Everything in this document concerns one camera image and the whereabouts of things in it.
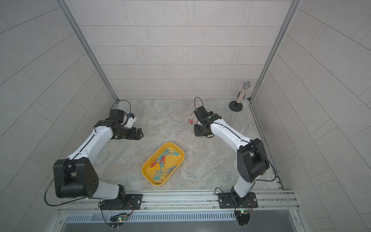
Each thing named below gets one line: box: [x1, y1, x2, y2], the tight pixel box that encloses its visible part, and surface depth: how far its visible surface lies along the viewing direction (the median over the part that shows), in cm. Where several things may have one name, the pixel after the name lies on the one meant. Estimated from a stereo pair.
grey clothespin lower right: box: [165, 165, 177, 178], surface depth 82 cm
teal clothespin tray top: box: [162, 148, 181, 157], surface depth 89 cm
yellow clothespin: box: [150, 162, 161, 171], surface depth 83 cm
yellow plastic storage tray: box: [141, 142, 186, 187], surface depth 84 cm
